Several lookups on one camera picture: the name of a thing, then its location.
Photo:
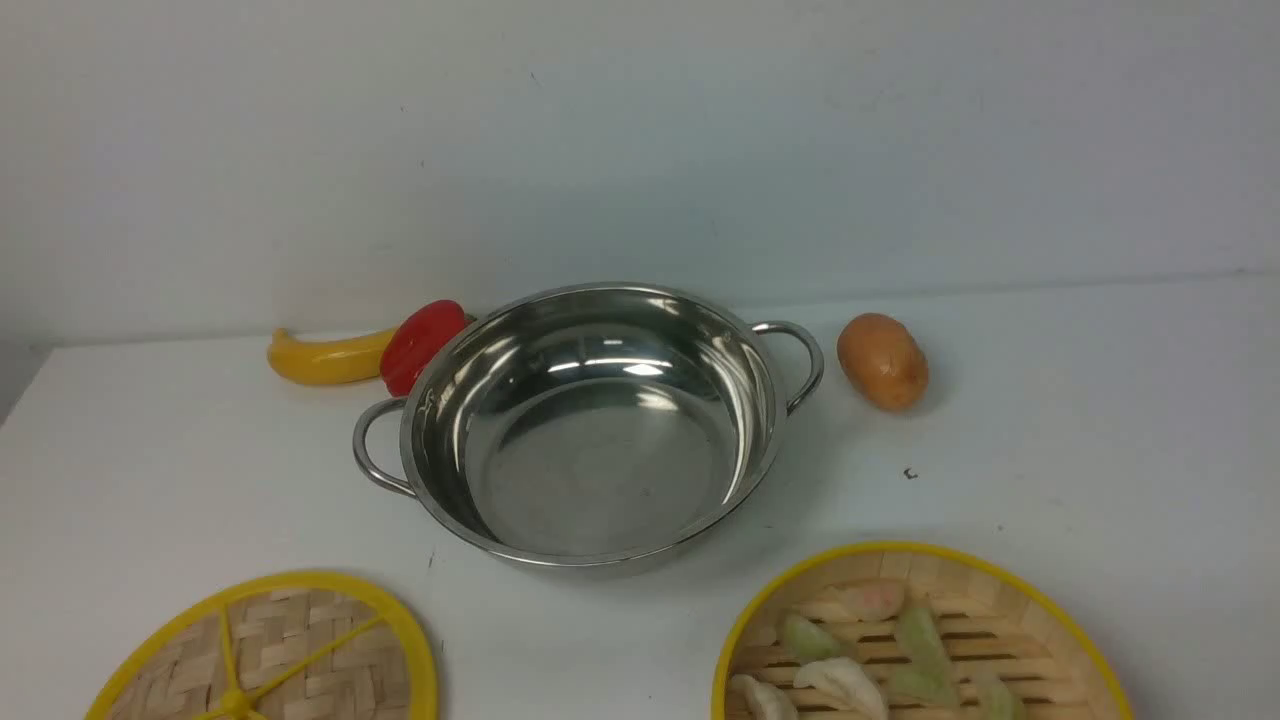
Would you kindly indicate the red toy bell pepper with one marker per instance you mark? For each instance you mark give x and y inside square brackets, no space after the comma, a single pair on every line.
[416,342]

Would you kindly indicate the green toy dumpling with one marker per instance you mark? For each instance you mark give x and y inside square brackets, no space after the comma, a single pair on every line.
[996,699]
[807,641]
[920,641]

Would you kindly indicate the white toy dumpling centre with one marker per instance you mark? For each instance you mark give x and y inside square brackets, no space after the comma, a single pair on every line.
[845,681]

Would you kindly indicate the yellow-rimmed woven bamboo lid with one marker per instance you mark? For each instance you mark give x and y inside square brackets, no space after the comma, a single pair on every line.
[295,645]

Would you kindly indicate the white toy dumpling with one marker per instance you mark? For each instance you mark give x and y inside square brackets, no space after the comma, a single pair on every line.
[845,681]
[764,700]

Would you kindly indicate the green toy dumpling right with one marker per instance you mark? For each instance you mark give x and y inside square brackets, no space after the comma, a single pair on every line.
[996,699]

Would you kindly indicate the yellow-rimmed bamboo steamer basket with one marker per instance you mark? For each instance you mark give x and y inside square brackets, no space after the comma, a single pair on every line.
[990,620]

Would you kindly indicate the stainless steel two-handled pot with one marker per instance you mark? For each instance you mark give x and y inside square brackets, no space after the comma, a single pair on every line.
[592,426]

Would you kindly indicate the pink-tinted toy dumpling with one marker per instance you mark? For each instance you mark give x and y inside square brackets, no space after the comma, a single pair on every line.
[868,601]

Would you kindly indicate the green toy dumpling left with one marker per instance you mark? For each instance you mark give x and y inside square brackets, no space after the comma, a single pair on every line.
[807,641]

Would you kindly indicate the brown toy potato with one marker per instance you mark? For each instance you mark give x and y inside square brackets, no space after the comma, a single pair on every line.
[881,358]

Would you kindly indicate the yellow toy banana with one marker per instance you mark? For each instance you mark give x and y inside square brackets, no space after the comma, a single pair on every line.
[329,362]

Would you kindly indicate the green toy dumpling centre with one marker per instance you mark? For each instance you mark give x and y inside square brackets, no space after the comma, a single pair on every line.
[920,641]

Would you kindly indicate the white toy dumpling left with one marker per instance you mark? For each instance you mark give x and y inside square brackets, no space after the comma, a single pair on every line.
[764,700]

